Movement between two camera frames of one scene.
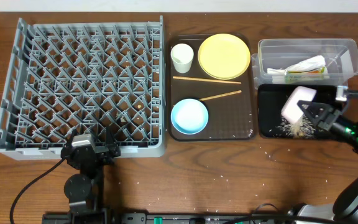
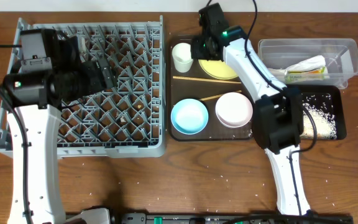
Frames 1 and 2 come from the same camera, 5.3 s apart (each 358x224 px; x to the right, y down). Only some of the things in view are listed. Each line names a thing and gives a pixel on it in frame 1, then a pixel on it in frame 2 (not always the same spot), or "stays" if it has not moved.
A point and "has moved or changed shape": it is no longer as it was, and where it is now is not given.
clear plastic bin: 306,61 stays
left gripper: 99,149 -> 103,76
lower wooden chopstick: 220,95 stays
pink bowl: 291,111 has moved or changed shape
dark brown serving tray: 211,88 stays
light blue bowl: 189,116 stays
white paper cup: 182,55 stays
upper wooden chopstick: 183,78 stays
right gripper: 327,111 -> 195,51
